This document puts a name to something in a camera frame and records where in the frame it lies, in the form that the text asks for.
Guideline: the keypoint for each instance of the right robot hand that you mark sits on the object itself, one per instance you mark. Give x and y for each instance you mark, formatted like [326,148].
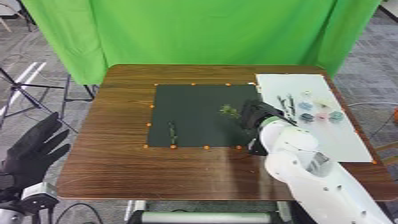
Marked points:
[258,113]

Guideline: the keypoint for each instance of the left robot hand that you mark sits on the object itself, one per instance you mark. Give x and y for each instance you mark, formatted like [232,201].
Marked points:
[29,156]

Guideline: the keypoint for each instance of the green sprig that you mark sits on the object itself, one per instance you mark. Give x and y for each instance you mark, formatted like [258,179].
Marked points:
[173,133]
[228,111]
[290,102]
[280,101]

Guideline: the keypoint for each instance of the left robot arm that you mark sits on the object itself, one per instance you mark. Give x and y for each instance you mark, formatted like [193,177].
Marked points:
[36,200]

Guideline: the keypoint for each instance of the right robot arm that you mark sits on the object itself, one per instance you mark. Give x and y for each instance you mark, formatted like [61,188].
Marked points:
[308,186]

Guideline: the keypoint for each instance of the white flower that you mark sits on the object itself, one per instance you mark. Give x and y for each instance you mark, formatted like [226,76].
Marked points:
[308,93]

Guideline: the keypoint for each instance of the dark mat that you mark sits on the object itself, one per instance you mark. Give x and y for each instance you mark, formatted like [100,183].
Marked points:
[189,113]

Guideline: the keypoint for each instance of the white sheet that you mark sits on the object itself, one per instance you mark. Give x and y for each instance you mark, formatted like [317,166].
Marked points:
[344,140]

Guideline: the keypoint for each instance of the black tripod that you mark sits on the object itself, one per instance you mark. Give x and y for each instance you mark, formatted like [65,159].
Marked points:
[27,96]

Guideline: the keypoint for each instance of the pale grey bar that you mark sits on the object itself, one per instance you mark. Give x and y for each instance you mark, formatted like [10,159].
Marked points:
[201,218]

